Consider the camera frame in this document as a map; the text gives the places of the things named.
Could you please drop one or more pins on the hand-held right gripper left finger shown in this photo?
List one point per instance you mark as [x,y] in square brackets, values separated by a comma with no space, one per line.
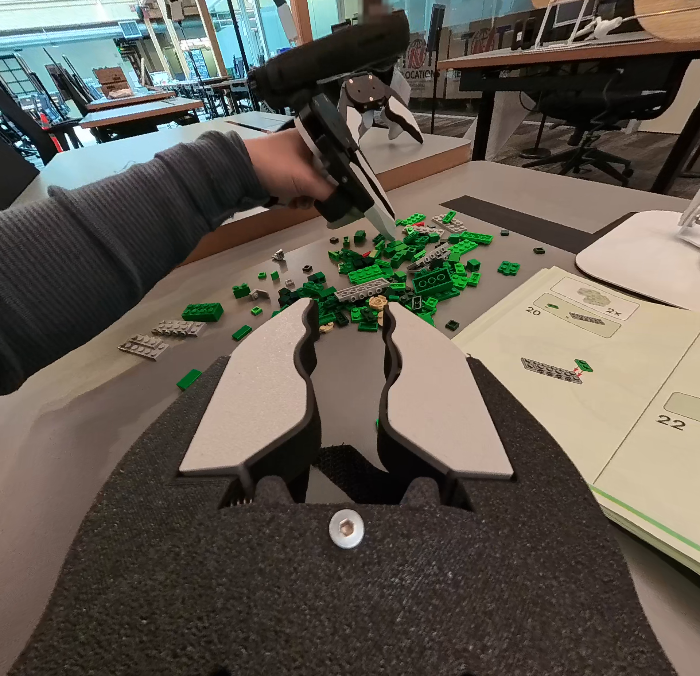
[257,408]

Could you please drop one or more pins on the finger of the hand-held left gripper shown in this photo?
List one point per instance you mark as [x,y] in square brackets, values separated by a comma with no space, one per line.
[380,222]
[367,178]

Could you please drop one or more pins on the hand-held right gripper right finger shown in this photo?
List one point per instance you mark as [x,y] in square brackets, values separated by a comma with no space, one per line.
[443,413]

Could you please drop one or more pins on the pile of green building bricks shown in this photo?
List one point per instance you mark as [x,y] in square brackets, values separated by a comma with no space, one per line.
[432,282]

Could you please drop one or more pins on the green eight stud brick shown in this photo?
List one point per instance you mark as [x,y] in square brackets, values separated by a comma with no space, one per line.
[202,311]

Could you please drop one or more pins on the grey long plate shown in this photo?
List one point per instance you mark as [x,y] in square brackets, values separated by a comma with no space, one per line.
[143,347]
[178,327]

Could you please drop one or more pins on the pale green instruction booklet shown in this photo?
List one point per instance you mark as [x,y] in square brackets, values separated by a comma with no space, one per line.
[601,413]

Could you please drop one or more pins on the grey desk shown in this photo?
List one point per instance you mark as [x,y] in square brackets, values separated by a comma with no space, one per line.
[82,440]

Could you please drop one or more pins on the person's left hand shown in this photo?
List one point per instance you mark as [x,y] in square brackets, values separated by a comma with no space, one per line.
[284,167]

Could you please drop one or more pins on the spare black grey gripper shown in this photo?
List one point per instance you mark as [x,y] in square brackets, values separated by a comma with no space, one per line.
[363,88]

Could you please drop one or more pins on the green flat tile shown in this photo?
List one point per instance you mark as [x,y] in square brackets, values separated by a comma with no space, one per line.
[241,332]

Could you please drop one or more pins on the black floor lamp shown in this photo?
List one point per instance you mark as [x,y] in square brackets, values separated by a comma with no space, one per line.
[235,30]

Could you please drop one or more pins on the printed cardboard box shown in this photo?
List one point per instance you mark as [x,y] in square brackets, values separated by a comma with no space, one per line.
[424,85]

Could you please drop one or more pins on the green square plate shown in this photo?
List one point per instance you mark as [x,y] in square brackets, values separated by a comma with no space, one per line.
[508,267]

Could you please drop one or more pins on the brown top office table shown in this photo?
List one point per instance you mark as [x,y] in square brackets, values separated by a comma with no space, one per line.
[547,57]

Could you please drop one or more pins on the black office chair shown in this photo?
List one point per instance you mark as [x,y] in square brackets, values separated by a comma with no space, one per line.
[590,150]

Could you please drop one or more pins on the wooden post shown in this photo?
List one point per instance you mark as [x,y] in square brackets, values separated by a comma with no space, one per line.
[298,8]

